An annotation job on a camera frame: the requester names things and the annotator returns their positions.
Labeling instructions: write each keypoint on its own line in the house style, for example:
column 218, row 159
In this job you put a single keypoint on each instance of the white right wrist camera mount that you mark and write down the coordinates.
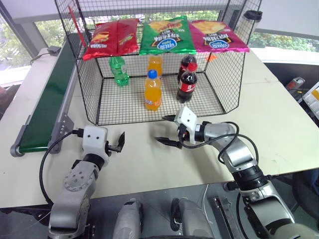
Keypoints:
column 188, row 119

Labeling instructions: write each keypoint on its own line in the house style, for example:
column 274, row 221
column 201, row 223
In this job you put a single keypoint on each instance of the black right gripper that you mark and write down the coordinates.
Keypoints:
column 182, row 135

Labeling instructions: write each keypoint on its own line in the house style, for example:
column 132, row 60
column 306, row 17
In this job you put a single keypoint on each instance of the orange tag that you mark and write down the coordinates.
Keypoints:
column 211, row 58

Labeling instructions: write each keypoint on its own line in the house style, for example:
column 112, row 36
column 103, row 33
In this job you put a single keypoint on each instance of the red chips bag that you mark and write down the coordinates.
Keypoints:
column 127, row 37
column 99, row 39

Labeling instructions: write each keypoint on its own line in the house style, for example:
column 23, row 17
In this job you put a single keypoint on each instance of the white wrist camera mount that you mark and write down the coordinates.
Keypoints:
column 94, row 140
column 188, row 119

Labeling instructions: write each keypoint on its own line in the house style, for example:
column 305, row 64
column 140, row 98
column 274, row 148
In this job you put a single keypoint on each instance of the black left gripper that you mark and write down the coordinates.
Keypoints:
column 112, row 149

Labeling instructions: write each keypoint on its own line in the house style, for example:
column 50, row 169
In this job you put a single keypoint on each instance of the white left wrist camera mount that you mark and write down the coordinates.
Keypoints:
column 94, row 140

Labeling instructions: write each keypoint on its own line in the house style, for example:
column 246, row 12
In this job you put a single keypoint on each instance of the green chips bag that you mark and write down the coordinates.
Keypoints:
column 167, row 37

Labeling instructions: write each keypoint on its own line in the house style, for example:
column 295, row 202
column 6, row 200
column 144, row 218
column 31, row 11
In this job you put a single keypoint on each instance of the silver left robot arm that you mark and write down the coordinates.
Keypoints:
column 74, row 189

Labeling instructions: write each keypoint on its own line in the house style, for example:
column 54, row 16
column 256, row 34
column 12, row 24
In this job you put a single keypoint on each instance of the green belt conveyor silver frame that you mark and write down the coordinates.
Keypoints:
column 47, row 99

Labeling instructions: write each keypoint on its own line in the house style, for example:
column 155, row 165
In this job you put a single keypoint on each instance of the green soda bottle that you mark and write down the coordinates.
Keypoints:
column 119, row 72

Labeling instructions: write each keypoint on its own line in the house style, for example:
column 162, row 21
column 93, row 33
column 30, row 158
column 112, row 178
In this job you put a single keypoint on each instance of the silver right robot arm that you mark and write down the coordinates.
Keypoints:
column 236, row 154

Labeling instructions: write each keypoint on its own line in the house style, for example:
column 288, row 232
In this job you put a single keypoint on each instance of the grey rounded robot leg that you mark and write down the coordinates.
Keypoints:
column 192, row 219
column 128, row 219

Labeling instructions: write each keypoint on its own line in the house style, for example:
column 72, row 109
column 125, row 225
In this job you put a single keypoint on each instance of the red black power tool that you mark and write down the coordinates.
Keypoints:
column 295, row 83

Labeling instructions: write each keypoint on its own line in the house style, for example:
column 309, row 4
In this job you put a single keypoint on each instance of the pink chips bag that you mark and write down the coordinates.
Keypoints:
column 216, row 37

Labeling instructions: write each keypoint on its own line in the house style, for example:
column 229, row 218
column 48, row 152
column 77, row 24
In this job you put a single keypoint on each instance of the orange soda bottle blue cap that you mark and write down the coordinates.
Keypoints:
column 152, row 94

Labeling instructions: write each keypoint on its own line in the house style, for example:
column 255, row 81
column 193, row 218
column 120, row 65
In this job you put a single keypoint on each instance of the clear tumbler black lid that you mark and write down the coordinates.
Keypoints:
column 250, row 25

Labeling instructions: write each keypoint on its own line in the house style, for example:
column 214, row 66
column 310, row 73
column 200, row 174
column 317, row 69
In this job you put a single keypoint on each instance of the cola bottle red cap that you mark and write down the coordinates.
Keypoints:
column 187, row 85

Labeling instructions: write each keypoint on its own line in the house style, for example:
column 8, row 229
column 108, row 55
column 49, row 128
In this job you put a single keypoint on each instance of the red stick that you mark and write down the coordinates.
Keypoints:
column 77, row 27

